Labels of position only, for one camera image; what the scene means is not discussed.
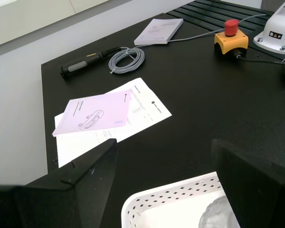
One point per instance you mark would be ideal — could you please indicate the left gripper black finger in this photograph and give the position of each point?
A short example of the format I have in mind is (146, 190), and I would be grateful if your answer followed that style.
(259, 194)
(61, 197)

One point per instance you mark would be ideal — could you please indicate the white industrial robot arm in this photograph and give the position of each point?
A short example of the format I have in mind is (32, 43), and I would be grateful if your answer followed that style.
(280, 26)

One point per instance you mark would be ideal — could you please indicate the white perforated plastic basket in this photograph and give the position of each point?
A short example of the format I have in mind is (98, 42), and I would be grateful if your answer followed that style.
(156, 209)

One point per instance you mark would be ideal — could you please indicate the thin manual with gripper drawing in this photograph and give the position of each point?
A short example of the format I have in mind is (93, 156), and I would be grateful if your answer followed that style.
(92, 114)

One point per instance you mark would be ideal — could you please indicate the white printed paper sheet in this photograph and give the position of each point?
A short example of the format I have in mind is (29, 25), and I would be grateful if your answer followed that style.
(149, 107)

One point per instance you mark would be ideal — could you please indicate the yellow emergency stop button box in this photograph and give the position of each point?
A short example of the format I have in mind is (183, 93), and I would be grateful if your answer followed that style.
(230, 41)

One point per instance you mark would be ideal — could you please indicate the black grooved mounting plate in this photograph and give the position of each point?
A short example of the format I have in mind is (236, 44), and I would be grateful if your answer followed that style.
(216, 12)

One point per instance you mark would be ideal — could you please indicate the thick white booklet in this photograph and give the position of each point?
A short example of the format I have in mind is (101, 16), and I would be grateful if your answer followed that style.
(159, 31)

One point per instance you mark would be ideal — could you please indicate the beige wall trunking rail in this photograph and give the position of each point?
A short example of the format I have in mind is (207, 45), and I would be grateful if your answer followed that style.
(38, 19)

